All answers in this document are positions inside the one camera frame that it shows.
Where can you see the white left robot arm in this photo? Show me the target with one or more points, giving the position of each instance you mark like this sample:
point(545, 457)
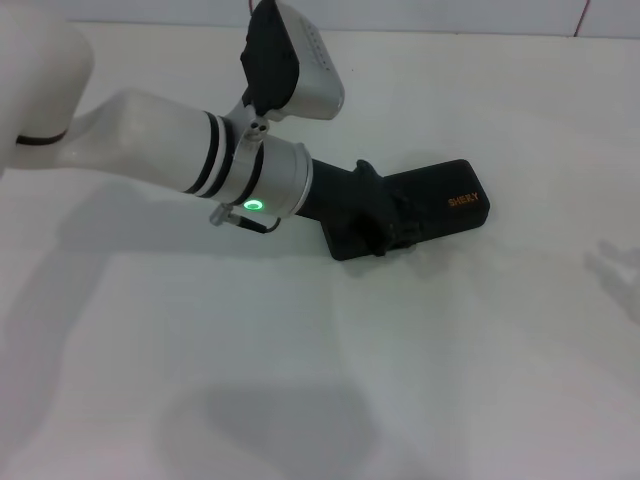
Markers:
point(150, 135)

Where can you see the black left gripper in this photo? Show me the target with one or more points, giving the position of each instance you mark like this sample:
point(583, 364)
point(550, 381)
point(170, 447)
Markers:
point(335, 190)

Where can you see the black glasses case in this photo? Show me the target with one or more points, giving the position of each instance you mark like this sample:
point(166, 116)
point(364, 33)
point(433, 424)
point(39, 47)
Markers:
point(450, 185)

